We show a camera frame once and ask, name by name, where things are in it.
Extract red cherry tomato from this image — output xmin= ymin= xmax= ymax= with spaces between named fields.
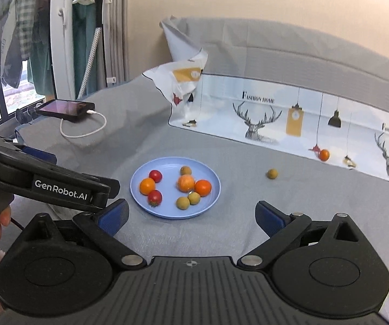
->
xmin=149 ymin=170 xmax=163 ymax=183
xmin=147 ymin=189 xmax=163 ymax=207

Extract white charging cable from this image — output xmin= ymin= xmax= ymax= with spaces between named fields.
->
xmin=59 ymin=109 xmax=108 ymax=139

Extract black smartphone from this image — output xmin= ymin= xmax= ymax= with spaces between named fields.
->
xmin=36 ymin=99 xmax=95 ymax=122

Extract garment steamer pole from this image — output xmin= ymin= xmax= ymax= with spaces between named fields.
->
xmin=72 ymin=0 xmax=110 ymax=98

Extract mandarin orange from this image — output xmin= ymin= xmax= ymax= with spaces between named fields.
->
xmin=318 ymin=149 xmax=330 ymax=162
xmin=194 ymin=179 xmax=212 ymax=197

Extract bare orange kumquat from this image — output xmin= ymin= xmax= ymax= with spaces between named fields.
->
xmin=139 ymin=178 xmax=155 ymax=196

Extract white door frame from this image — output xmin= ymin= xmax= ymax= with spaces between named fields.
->
xmin=50 ymin=0 xmax=76 ymax=100

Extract yellow green longan fruit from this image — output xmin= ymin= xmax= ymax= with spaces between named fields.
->
xmin=266 ymin=169 xmax=278 ymax=180

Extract hanging plaid clothes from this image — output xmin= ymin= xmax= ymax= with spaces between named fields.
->
xmin=0 ymin=0 xmax=55 ymax=99

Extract blue plastic plate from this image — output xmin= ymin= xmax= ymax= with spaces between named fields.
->
xmin=130 ymin=157 xmax=221 ymax=220

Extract small tan longan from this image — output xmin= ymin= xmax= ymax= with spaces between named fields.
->
xmin=176 ymin=197 xmax=191 ymax=210

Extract deer print white cloth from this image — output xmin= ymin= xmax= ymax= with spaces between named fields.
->
xmin=145 ymin=18 xmax=389 ymax=181

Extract plastic orange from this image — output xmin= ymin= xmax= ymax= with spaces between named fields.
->
xmin=177 ymin=175 xmax=195 ymax=193

